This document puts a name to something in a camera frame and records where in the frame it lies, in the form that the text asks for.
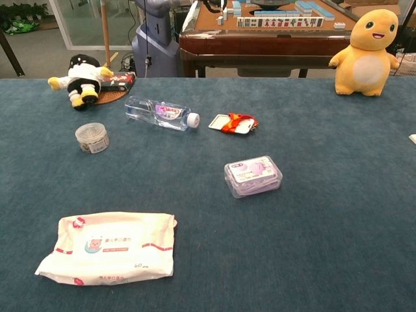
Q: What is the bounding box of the small round clear container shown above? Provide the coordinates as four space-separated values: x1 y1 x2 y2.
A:
75 122 110 155

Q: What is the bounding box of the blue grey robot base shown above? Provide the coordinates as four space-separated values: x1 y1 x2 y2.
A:
131 0 181 78

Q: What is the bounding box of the clear plastic water bottle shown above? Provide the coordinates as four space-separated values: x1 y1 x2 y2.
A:
125 96 200 132

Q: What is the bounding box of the brown woven round coaster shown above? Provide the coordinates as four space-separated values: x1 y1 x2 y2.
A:
94 87 127 105

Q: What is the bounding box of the red black flat box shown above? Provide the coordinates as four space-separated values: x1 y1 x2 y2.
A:
99 71 137 92

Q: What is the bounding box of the black white penguin plush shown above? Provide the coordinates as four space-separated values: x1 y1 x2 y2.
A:
47 54 114 111

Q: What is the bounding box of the yellow dinosaur plush toy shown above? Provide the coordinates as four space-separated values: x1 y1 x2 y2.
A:
328 8 400 98

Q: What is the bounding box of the red white snack packet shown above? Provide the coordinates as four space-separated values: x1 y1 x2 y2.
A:
208 112 260 135

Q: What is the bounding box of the brown mahjong table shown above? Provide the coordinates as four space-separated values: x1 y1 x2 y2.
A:
179 0 358 78

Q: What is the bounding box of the white pink wet wipes pack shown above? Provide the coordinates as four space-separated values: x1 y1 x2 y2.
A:
34 211 178 287

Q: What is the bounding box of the row of face-up mahjong tiles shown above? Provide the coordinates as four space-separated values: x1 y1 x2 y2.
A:
236 16 325 29

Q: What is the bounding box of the wooden pole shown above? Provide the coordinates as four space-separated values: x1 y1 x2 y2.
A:
99 0 112 68

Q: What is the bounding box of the green potted plant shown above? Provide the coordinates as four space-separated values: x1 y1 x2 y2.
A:
0 3 49 35

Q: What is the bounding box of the white wire basket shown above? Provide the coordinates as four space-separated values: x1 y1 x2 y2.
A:
394 53 416 77

